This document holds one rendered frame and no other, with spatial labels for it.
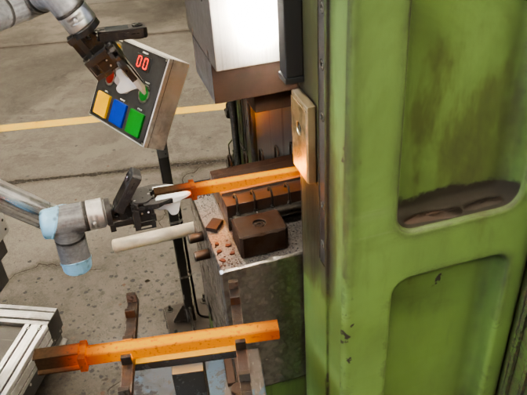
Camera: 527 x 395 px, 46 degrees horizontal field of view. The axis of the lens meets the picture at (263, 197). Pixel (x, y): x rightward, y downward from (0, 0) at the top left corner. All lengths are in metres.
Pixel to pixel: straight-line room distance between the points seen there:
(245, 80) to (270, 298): 0.54
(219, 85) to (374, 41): 0.48
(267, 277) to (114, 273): 1.55
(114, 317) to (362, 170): 1.84
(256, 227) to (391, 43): 0.63
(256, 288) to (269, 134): 0.48
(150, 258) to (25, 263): 0.61
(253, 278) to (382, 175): 0.51
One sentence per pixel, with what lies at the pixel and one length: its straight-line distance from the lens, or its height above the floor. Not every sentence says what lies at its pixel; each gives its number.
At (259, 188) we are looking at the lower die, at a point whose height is 0.99.
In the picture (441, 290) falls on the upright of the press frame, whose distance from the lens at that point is 1.47.
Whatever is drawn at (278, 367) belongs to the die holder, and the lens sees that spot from 1.75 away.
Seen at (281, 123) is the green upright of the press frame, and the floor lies 1.05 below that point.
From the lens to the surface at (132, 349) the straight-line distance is 1.19.
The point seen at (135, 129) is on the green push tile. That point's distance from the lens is 1.94.
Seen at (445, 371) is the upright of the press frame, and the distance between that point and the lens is 1.70.
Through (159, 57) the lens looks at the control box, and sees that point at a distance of 1.91.
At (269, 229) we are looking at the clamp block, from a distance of 1.46.
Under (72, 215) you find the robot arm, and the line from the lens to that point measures 1.54.
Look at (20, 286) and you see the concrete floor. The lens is 3.07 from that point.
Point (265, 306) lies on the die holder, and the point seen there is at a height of 0.77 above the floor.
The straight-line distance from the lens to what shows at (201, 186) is 1.56.
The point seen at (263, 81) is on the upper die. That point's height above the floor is 1.30.
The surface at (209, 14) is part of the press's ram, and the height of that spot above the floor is 1.49.
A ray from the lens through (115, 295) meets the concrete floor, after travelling 2.86.
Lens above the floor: 1.87
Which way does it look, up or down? 34 degrees down
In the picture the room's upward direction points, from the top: 4 degrees counter-clockwise
